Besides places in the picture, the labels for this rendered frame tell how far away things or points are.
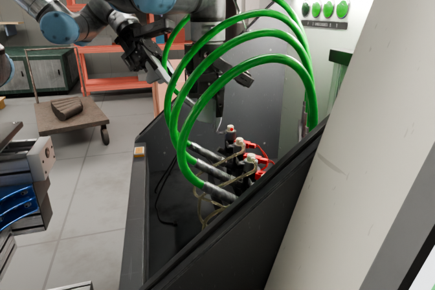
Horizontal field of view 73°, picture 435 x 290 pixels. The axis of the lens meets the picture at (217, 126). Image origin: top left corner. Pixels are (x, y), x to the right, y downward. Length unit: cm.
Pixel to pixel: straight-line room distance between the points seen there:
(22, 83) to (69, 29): 512
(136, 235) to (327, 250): 40
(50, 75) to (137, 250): 525
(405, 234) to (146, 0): 48
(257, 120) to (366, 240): 82
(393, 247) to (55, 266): 194
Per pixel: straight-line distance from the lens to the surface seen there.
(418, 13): 33
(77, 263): 206
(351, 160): 34
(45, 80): 579
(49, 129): 322
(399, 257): 30
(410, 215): 29
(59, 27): 81
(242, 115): 107
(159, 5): 55
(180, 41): 521
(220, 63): 66
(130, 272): 59
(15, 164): 101
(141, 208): 72
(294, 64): 46
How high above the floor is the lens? 137
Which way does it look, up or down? 22 degrees down
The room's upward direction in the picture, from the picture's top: straight up
